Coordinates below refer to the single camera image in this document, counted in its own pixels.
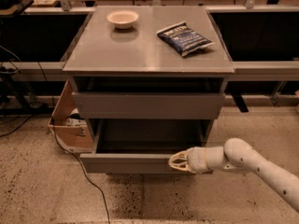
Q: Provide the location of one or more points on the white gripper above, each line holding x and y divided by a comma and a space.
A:
197, 160

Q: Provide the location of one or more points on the grey drawer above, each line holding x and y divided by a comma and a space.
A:
142, 146
97, 105

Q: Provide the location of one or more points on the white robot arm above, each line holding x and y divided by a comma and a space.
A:
237, 155

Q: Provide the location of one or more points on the grey drawer cabinet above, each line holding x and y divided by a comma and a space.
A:
131, 85

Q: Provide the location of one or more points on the grey top drawer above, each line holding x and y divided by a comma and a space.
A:
97, 105

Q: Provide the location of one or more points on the cardboard box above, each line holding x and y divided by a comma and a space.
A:
72, 134

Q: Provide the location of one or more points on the blue chip bag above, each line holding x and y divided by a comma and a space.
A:
183, 39

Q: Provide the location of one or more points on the white bowl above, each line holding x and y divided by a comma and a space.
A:
122, 19

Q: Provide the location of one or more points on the grey metal rail frame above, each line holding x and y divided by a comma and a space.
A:
264, 69

